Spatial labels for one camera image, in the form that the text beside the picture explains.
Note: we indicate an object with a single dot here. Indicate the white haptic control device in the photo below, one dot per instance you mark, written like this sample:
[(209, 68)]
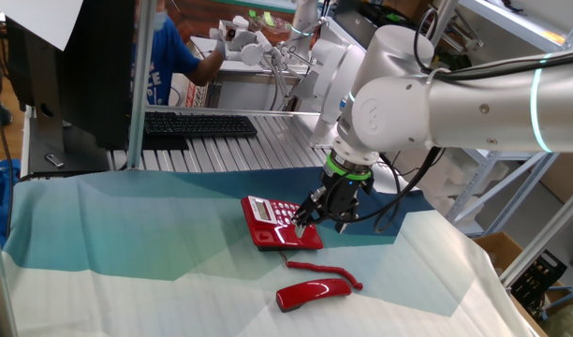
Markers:
[(333, 70)]

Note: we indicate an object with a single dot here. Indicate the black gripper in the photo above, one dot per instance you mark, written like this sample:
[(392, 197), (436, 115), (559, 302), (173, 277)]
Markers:
[(342, 196)]

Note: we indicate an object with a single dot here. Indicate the slim silver background robot arm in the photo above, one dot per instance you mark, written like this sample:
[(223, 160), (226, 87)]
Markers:
[(305, 14)]

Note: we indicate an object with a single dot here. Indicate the grey black monitor stand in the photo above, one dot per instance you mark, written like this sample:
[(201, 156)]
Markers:
[(71, 154)]

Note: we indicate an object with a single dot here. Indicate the white box red print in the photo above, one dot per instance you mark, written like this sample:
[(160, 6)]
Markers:
[(193, 96)]

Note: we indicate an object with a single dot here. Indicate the person in blue shirt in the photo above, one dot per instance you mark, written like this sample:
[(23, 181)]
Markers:
[(167, 56)]

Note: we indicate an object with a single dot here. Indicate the silver usb stick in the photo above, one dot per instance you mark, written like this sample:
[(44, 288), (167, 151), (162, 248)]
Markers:
[(54, 160)]

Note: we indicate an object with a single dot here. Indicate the black computer monitor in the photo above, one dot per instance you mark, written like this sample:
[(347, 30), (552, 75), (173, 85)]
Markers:
[(94, 70)]

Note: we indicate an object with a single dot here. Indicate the red telephone base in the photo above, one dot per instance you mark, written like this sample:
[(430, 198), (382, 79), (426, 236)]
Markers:
[(268, 234)]

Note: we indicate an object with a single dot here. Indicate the blue green white tablecloth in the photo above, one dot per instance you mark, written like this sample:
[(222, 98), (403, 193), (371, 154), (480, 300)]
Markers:
[(127, 234)]

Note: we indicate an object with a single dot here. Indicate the red telephone handset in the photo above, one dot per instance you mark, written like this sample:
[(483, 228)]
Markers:
[(310, 292)]

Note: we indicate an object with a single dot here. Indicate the white background desk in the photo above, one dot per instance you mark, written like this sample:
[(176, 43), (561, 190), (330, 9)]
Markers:
[(239, 93)]

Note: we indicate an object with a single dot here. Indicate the black computer keyboard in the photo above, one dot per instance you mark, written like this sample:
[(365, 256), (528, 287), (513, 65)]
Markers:
[(197, 125)]

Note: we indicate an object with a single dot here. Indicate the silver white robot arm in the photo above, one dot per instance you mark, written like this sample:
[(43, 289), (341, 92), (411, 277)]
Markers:
[(478, 112)]

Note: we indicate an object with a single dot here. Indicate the white paper sheet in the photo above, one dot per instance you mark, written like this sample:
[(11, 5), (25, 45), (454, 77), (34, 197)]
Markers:
[(43, 19)]

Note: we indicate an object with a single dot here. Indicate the grey metal shelf rack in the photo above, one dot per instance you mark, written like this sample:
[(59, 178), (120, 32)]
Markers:
[(516, 25)]

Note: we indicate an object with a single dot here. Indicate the brown cardboard box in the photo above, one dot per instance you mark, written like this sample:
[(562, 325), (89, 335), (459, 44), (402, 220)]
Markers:
[(497, 248)]

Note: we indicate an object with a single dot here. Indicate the black plastic crate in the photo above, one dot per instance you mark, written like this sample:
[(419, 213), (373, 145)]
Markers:
[(534, 281)]

